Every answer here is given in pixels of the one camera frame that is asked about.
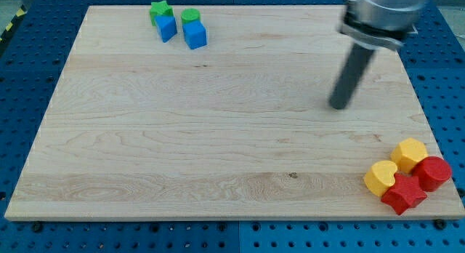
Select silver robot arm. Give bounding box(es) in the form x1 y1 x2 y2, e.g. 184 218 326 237
339 0 428 51

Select blue cube block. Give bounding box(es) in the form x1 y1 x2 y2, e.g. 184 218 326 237
182 20 207 49

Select yellow hexagon block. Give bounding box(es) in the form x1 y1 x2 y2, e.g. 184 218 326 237
390 137 429 174

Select wooden board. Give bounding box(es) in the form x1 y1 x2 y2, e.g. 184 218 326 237
4 4 465 222

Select green cylinder block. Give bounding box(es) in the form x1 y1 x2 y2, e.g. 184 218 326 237
181 8 201 25

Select blue triangular block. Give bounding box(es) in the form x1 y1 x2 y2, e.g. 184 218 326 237
155 15 177 43

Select green star block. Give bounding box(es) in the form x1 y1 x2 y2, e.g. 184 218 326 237
149 0 174 26

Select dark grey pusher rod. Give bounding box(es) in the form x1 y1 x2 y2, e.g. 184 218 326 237
328 44 375 110

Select yellow heart block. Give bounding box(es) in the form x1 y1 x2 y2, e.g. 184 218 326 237
363 160 397 197

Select red star block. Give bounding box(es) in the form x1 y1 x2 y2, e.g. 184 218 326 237
381 173 428 215

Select red cylinder block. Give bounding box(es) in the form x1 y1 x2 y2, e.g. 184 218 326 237
412 156 452 192

